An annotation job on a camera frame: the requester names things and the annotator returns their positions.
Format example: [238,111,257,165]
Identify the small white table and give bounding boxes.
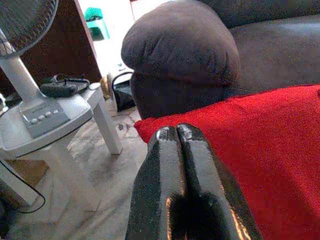
[0,82,124,212]

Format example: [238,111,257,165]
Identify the brown fabric sofa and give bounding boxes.
[120,0,320,120]

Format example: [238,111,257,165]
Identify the white table fan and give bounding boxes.
[0,0,94,158]

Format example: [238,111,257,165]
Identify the dark brown wooden door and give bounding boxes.
[0,0,103,97]

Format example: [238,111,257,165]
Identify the red pillow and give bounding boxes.
[133,84,320,240]

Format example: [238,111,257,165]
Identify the green plastic stool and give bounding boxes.
[84,7,111,42]

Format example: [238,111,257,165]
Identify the black handheld device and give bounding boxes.
[40,74,90,98]

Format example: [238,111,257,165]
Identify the black fan power cable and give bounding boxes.
[0,159,47,214]

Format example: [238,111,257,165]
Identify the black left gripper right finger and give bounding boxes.
[176,122,263,240]

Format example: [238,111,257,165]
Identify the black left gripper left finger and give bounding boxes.
[124,126,188,240]

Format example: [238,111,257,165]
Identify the black bag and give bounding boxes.
[112,71,137,113]

